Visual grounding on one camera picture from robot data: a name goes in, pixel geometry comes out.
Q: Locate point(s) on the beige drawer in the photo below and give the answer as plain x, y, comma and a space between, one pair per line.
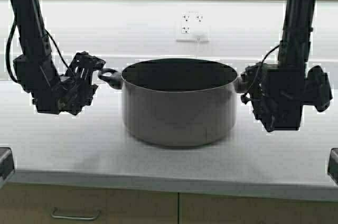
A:
26, 203
198, 208

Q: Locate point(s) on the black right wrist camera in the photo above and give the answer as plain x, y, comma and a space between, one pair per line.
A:
318, 92

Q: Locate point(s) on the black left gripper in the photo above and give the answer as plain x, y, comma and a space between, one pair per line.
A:
78, 91

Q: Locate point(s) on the grey pot with black handles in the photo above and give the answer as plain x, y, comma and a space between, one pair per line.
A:
176, 102

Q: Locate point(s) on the left beige drawer front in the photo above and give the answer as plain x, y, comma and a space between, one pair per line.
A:
26, 203

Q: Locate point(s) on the left robot base metal frame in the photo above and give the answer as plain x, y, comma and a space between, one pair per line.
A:
7, 165

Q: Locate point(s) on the white wall outlet plate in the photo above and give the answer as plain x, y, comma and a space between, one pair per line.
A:
190, 23

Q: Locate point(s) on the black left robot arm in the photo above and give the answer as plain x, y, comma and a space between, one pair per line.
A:
35, 72

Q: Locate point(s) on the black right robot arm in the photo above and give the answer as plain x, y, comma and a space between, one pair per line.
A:
294, 47

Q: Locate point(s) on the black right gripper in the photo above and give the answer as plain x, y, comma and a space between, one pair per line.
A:
275, 93

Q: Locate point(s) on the right robot base metal frame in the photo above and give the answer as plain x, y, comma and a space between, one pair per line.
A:
332, 169

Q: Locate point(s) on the white plug adapter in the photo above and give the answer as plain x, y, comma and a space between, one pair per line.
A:
201, 37

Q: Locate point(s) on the middle beige drawer front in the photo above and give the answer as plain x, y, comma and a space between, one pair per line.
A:
198, 208

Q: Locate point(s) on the left drawer metal handle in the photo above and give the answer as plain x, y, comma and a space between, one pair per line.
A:
56, 214

